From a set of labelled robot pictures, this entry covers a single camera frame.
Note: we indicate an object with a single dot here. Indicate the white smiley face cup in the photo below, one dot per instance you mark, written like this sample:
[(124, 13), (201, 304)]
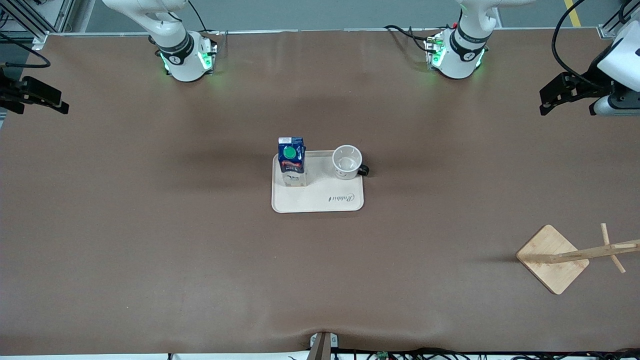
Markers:
[(345, 172)]

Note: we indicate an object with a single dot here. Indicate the blue milk carton green cap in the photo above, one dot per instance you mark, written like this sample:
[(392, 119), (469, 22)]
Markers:
[(292, 170)]

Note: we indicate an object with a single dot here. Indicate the wooden cup rack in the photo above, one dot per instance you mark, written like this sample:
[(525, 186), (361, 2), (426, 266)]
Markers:
[(555, 272)]

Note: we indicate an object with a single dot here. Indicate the cream plastic tray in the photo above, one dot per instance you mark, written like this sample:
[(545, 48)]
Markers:
[(320, 200)]

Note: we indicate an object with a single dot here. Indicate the small green circuit board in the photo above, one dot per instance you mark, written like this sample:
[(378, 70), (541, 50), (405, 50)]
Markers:
[(383, 355)]

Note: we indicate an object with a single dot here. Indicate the aluminium frame struts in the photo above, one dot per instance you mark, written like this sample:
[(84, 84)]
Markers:
[(65, 15), (607, 31)]

